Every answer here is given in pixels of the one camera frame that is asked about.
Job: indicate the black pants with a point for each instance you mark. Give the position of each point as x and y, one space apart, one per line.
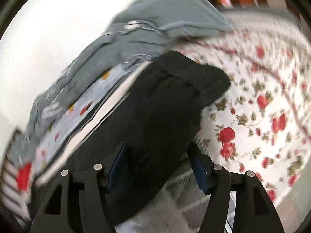
158 106

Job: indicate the grey flower-print quilt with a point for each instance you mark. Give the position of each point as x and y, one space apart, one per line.
150 17

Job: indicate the red pillow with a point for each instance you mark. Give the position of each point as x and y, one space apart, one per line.
24 176

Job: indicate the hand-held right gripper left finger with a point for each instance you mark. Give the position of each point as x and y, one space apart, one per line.
118 161

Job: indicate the fruit-print plastic bed cover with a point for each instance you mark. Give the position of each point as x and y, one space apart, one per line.
97 97

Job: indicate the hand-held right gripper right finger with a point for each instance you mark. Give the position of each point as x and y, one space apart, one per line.
197 167

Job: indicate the red floral bed sheet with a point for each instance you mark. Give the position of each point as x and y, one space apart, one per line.
255 77

